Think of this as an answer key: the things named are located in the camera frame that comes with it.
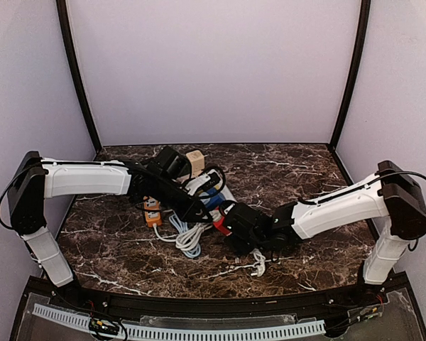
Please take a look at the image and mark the white slotted cable duct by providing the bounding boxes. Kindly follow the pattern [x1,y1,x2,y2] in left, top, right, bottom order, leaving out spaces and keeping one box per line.
[32,303,325,340]

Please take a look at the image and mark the white power strip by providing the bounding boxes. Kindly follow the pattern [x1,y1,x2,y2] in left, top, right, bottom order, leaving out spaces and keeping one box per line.
[185,173,236,201]

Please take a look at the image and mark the light blue cable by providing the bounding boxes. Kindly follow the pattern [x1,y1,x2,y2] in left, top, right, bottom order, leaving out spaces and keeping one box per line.
[168,211,203,260]

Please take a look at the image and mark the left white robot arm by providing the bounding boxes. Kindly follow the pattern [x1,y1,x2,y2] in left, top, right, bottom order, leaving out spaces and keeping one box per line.
[0,146,213,288]

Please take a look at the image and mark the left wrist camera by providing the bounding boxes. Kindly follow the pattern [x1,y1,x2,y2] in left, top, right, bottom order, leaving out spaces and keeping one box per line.
[155,146,190,180]

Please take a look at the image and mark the black frame post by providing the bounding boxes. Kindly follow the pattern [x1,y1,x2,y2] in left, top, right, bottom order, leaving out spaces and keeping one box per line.
[329,0,371,153]
[55,0,102,153]

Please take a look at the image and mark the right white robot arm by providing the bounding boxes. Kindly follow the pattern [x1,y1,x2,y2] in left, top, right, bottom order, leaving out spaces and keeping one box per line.
[219,161,426,286]

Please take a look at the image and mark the black front rail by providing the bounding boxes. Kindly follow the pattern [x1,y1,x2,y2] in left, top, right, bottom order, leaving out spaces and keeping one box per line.
[24,273,408,320]

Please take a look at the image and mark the beige cube socket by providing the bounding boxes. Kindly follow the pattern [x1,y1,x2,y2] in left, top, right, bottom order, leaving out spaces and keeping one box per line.
[183,150,205,179]

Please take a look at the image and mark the orange power strip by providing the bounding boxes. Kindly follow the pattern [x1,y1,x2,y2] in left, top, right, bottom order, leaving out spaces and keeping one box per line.
[143,197,163,228]

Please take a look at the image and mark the right black frame post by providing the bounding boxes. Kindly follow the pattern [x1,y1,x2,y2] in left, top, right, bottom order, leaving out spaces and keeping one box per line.
[329,0,371,153]

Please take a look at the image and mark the blue cube socket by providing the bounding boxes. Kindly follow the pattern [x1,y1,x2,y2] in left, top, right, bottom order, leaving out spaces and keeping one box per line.
[200,188,226,211]

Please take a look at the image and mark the left black frame post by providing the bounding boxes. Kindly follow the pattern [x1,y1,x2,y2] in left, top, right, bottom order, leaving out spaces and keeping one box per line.
[55,0,102,153]

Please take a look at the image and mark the white strip coiled cable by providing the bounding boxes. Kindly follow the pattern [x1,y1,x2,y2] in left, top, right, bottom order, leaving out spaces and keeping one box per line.
[234,247,271,278]

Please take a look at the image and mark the red cube socket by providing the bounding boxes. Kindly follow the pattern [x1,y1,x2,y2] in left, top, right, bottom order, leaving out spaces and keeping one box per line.
[213,210,232,237]

